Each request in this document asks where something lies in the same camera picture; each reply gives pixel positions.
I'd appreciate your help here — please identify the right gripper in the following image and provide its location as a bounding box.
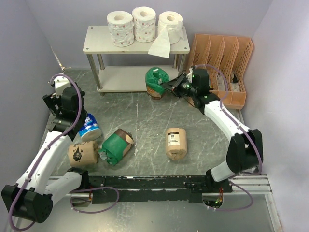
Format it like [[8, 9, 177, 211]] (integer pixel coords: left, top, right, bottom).
[[161, 72, 197, 99]]

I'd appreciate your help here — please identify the green roll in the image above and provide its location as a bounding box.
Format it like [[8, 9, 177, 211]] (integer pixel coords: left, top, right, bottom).
[[145, 67, 169, 100], [98, 128, 134, 166]]

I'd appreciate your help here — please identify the blue Tempo roll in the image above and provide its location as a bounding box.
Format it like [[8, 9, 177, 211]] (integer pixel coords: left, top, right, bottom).
[[79, 113, 102, 142]]

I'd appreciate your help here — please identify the plain white paper towel roll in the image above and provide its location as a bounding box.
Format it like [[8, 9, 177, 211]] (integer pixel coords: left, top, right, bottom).
[[148, 11, 184, 58]]

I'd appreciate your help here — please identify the tan roll with label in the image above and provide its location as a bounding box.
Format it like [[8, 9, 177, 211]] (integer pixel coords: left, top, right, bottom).
[[166, 128, 187, 160]]

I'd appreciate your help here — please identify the rose-print roll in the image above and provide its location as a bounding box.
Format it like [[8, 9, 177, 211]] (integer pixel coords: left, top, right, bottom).
[[107, 11, 134, 47], [132, 6, 156, 43]]

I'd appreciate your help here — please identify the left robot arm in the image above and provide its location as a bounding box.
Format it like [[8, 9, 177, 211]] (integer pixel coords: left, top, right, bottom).
[[1, 86, 90, 223]]

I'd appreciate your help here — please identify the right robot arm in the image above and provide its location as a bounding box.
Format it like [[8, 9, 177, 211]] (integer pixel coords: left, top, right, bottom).
[[159, 69, 263, 192]]

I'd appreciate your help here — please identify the white two-tier shelf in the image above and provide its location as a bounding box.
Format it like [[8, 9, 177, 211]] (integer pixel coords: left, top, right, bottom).
[[83, 26, 191, 94]]

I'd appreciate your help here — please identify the brown wrapped roll black print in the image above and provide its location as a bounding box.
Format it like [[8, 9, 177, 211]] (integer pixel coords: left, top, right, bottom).
[[67, 141, 98, 167]]

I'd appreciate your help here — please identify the orange plastic file organizer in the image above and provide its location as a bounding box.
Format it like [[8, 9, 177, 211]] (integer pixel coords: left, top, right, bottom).
[[186, 34, 253, 110]]

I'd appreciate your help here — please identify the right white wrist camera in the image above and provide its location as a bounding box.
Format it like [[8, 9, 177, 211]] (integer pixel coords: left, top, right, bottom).
[[187, 68, 193, 82]]

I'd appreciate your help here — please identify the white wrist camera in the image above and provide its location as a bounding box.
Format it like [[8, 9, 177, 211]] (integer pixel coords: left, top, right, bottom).
[[54, 76, 70, 98], [187, 68, 193, 82]]

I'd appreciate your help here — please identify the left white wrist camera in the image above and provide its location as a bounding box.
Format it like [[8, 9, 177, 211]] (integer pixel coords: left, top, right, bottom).
[[54, 76, 70, 98]]

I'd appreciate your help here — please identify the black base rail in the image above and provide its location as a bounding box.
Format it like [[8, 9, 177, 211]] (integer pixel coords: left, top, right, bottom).
[[77, 175, 232, 204]]

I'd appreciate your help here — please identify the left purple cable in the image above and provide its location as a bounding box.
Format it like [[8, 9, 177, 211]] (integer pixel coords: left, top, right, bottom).
[[8, 73, 120, 230]]

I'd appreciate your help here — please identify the aluminium extrusion rail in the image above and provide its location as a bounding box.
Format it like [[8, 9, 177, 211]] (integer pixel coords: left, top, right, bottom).
[[226, 169, 273, 195]]

